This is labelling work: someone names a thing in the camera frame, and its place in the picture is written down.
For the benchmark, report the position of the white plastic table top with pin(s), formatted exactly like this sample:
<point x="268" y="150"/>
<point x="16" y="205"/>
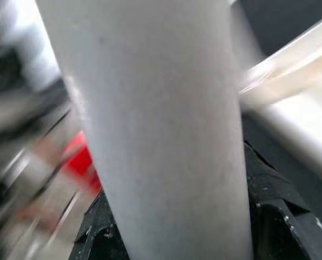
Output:
<point x="298" y="116"/>

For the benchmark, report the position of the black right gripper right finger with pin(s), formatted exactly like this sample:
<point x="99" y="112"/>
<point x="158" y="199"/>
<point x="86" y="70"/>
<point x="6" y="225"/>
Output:
<point x="279" y="211"/>

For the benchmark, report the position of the white plastic table leg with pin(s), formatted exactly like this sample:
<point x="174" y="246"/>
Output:
<point x="155" y="108"/>

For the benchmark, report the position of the red plastic object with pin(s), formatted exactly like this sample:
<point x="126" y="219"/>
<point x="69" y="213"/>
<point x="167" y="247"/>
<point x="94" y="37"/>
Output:
<point x="79" y="159"/>

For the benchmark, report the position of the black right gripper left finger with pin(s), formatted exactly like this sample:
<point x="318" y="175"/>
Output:
<point x="98" y="233"/>

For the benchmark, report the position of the black tablecloth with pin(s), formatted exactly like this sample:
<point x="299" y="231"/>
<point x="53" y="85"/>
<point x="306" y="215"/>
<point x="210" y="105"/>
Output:
<point x="285" y="24"/>

